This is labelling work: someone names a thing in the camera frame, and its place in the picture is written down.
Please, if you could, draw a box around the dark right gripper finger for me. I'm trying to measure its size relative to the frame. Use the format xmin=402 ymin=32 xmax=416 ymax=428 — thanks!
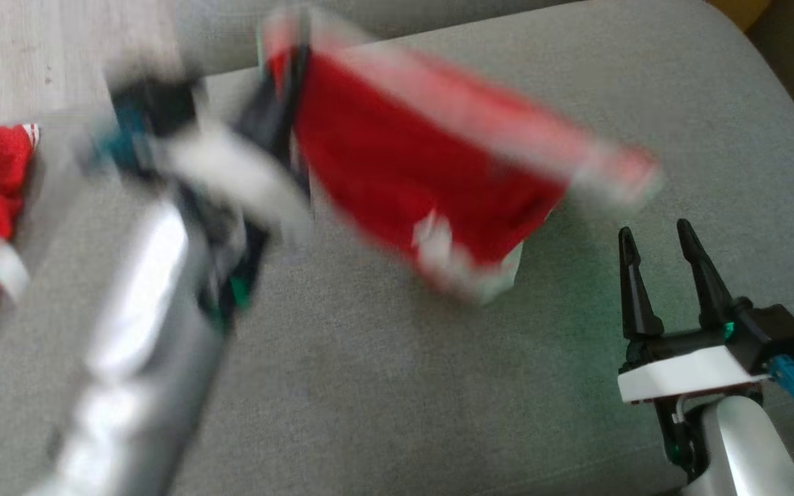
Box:
xmin=676 ymin=218 xmax=735 ymax=331
xmin=618 ymin=227 xmax=664 ymax=340

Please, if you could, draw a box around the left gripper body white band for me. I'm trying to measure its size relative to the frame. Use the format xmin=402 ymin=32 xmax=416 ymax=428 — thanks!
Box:
xmin=159 ymin=124 xmax=315 ymax=324

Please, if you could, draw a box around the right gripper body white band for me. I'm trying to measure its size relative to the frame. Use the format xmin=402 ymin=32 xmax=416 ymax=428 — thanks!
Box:
xmin=618 ymin=322 xmax=771 ymax=406

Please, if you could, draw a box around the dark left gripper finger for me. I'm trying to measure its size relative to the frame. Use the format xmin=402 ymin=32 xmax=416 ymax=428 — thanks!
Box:
xmin=232 ymin=41 xmax=287 ymax=173
xmin=285 ymin=10 xmax=315 ymax=200

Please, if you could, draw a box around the red shorts white waistband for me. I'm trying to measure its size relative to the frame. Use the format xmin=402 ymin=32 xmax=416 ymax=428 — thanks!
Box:
xmin=263 ymin=10 xmax=665 ymax=305

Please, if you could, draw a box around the grey sofa seat cushion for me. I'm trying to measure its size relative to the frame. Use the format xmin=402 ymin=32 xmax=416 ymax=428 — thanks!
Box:
xmin=175 ymin=0 xmax=580 ymax=75

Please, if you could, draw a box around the large yellow sofa back cushion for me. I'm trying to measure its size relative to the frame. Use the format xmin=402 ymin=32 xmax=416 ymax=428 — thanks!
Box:
xmin=706 ymin=0 xmax=775 ymax=32

